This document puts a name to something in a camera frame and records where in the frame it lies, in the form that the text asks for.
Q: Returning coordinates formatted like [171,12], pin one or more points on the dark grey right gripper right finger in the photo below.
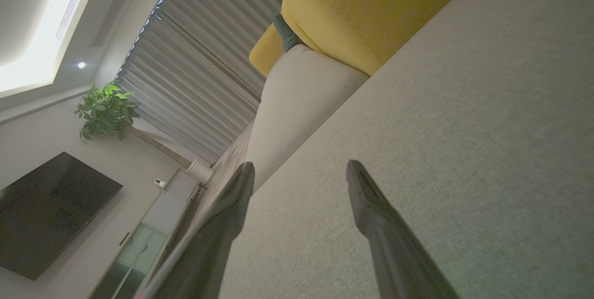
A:
[390,243]

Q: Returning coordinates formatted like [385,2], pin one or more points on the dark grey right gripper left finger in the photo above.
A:
[218,243]

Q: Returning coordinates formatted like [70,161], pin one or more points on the white glass-door TV cabinet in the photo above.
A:
[153,234]

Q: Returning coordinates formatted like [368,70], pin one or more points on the white ribbed plant pot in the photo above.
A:
[200,170]

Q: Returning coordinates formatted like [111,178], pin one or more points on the grey fabric sofa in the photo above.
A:
[441,127]

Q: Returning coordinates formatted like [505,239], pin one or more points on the black flat television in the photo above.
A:
[51,211]

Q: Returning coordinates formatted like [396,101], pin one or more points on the green leafy house plant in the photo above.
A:
[106,111]

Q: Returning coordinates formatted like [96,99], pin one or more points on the grey pleated curtain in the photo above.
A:
[204,57]

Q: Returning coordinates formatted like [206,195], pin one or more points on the grey-blue cloth item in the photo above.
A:
[287,34]

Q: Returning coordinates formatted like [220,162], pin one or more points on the yellow cushion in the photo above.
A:
[362,11]

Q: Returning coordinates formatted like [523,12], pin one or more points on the white ceiling air vent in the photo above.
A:
[74,4]

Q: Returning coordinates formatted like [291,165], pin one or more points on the small white home camera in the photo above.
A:
[160,183]

